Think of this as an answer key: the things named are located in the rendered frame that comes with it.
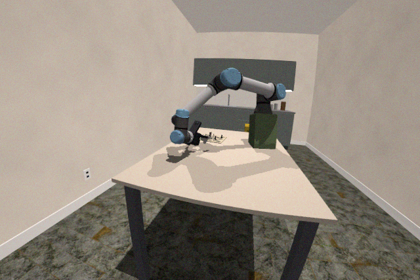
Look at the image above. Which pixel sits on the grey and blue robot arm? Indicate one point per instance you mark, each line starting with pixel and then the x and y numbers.
pixel 228 79

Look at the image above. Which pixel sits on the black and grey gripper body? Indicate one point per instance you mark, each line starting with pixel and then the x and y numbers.
pixel 196 140

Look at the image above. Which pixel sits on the cream and black chessboard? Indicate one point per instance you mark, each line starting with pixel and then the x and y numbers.
pixel 218 139

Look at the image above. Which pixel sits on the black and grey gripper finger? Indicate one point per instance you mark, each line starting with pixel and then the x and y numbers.
pixel 205 138

